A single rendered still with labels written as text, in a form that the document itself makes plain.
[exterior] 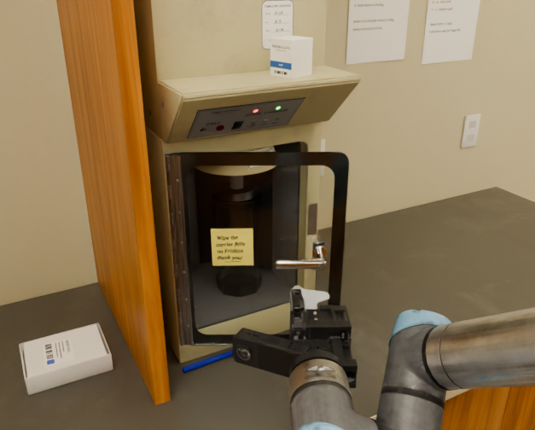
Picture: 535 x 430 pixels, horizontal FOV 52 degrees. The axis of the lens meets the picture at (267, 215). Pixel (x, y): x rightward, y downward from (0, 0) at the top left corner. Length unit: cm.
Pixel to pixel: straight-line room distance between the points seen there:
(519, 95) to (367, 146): 66
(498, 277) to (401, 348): 88
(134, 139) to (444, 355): 52
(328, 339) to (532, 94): 161
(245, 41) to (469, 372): 63
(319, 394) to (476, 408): 74
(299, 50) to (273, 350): 47
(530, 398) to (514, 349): 92
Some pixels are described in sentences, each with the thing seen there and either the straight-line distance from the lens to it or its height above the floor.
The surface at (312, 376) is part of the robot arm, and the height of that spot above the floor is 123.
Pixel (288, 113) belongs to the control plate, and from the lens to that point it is 97.
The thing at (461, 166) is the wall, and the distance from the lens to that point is 206.
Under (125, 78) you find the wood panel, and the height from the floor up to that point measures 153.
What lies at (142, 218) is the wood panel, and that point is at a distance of 89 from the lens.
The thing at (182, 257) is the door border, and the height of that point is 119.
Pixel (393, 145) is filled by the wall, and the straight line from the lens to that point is 181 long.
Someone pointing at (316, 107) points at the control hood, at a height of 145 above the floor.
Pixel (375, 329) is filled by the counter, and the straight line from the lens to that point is 127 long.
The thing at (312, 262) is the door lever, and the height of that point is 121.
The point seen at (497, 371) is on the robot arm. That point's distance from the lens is 62.
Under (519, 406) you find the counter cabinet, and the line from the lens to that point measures 150.
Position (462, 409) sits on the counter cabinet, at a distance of 132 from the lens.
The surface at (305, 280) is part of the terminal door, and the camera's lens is 104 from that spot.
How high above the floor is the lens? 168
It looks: 24 degrees down
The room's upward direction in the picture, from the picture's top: straight up
